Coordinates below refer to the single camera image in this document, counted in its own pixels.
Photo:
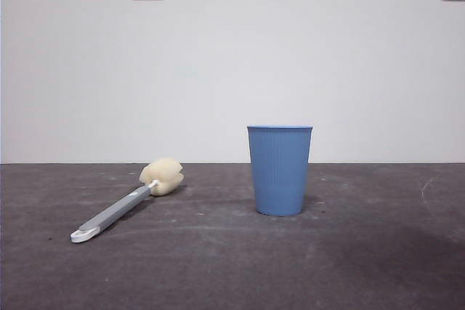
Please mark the blue ribbed plastic cup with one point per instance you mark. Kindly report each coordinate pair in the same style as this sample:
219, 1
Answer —
279, 175

